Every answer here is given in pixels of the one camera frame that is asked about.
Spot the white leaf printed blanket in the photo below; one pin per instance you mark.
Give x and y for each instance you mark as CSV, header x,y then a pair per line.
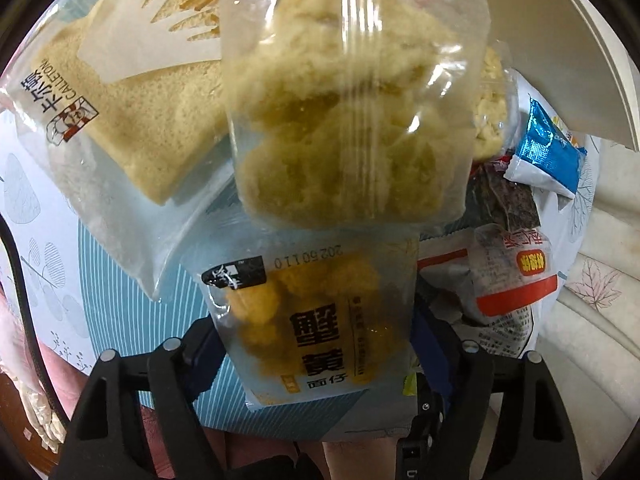
x,y
600,335

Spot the clear cracker packet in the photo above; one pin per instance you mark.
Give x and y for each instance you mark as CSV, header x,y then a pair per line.
x,y
492,110

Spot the yellow puff snack packet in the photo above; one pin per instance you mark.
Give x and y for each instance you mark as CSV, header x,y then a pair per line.
x,y
310,330

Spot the person's leg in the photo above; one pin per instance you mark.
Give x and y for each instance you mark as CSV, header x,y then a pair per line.
x,y
350,460

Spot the blue foil snack packet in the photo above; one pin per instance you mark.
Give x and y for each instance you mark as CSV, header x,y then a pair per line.
x,y
545,150

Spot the white red label snack packet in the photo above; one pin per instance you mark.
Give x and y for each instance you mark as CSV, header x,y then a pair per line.
x,y
500,270

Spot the clear floss bun packet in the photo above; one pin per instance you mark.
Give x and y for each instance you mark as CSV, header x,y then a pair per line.
x,y
325,110

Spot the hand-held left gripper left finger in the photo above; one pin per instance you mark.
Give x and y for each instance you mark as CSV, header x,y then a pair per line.
x,y
207,355

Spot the dark seaweed snack packet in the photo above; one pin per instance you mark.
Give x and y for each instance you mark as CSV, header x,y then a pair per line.
x,y
510,205

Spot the white plastic bin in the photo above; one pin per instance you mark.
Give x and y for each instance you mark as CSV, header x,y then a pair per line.
x,y
575,35

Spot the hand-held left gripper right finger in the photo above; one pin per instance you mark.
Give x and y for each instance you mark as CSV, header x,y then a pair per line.
x,y
431,340

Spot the sliced bread packet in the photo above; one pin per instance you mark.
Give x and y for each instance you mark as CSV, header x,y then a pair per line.
x,y
150,125

